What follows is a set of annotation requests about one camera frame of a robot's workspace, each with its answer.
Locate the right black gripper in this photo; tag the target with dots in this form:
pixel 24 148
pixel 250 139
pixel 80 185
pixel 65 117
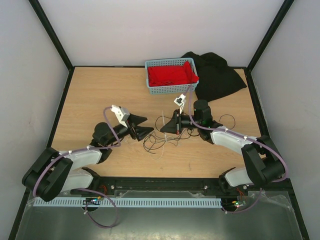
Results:
pixel 174 125

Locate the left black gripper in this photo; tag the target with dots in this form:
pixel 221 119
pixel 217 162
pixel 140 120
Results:
pixel 140 132

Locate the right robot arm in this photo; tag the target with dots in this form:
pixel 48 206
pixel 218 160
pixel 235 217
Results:
pixel 263 163

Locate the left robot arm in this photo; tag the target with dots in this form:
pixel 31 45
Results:
pixel 55 172

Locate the red cloth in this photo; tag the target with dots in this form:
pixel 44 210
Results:
pixel 171 75

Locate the black cloth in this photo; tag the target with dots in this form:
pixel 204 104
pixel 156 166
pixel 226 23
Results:
pixel 216 78

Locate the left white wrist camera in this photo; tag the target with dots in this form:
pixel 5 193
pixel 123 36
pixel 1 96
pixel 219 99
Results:
pixel 122 114

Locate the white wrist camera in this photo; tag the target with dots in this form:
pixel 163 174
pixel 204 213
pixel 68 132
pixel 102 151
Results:
pixel 180 101
pixel 122 114

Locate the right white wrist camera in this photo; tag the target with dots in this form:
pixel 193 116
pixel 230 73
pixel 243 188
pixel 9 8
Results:
pixel 180 101

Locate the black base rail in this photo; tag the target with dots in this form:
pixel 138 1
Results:
pixel 160 185

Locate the grey slotted cable duct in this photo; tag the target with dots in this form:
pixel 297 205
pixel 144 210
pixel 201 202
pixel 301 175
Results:
pixel 127 202

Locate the black metal frame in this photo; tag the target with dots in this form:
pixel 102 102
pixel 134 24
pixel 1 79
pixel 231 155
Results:
pixel 39 11

